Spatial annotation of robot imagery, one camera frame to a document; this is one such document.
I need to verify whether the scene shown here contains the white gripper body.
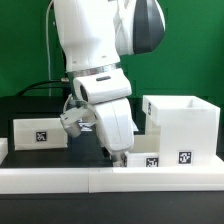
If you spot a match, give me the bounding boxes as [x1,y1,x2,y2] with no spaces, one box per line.
[73,68,134,155]

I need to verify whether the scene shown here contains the white hanging cable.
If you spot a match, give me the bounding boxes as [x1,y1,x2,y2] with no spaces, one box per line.
[45,0,56,97]

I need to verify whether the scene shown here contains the white fence rail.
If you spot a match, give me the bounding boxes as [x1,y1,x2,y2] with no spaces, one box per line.
[0,167,224,194]
[0,138,8,165]

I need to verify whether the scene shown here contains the white front fence rail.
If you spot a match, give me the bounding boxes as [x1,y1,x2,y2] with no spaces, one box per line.
[0,167,224,194]

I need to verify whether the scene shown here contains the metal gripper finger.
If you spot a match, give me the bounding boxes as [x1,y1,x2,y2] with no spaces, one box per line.
[112,153,127,166]

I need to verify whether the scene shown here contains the white rear drawer box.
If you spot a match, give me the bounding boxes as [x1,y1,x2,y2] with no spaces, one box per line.
[13,118,68,150]

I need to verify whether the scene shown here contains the white drawer box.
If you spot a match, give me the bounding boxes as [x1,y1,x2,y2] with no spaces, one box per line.
[13,118,68,150]
[126,135,160,167]

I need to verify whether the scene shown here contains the white left fence rail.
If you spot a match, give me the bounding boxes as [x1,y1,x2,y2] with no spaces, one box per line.
[0,138,8,165]

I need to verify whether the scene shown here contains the black cable on table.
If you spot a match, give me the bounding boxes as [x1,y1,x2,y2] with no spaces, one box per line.
[15,79,71,97]

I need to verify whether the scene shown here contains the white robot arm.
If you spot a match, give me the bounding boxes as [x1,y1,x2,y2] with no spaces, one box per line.
[54,0,165,167]

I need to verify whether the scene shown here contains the white marker tag sheet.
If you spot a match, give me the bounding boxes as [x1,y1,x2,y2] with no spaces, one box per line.
[79,122,139,132]

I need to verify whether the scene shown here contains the white front drawer box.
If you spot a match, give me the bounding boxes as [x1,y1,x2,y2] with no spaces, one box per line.
[126,135,160,167]

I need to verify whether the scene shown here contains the white drawer cabinet frame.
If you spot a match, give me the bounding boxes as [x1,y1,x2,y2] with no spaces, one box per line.
[142,95,220,167]

